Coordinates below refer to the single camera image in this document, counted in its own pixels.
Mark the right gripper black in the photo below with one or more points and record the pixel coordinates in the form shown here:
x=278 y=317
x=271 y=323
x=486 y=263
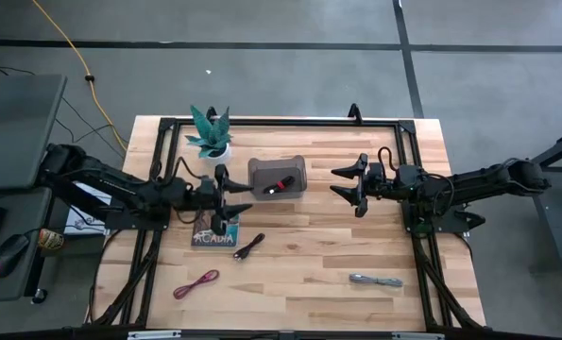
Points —
x=374 y=181

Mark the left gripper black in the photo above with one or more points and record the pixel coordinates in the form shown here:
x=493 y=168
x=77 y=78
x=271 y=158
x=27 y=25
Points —
x=202 y=193

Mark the translucent grey plastic bin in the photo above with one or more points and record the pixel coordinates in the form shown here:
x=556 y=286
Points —
x=261 y=167

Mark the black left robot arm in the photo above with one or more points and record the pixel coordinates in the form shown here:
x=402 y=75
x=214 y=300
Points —
x=120 y=181

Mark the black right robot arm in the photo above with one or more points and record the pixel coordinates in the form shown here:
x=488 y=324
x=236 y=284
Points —
x=474 y=181

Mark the teal Arcadia card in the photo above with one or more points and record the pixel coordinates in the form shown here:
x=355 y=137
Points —
x=214 y=239

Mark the snake plant in white pot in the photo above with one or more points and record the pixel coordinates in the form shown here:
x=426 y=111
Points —
x=216 y=151

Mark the white printed box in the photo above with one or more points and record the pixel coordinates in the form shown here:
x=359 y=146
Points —
x=84 y=222

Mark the round brown printed tin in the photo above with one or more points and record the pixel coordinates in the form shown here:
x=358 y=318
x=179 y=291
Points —
x=50 y=239

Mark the black metal stand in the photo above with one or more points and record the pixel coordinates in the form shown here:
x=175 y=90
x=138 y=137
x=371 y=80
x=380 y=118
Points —
x=552 y=222

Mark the black caster wheel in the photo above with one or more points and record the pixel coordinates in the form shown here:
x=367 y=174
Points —
x=39 y=296

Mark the grey raised desk panel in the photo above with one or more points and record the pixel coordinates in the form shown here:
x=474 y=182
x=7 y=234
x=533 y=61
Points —
x=16 y=132

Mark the black computer mouse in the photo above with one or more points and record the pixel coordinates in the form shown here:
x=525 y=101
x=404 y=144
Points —
x=9 y=255

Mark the dark grey desk surface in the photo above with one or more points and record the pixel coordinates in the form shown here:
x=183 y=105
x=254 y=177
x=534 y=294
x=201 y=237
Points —
x=11 y=288

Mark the black aluminium table frame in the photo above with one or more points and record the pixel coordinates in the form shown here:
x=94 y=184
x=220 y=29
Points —
x=285 y=122

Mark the silver metal bracket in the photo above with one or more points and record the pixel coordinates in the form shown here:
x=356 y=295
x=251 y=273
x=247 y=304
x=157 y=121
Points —
x=417 y=336
x=154 y=334

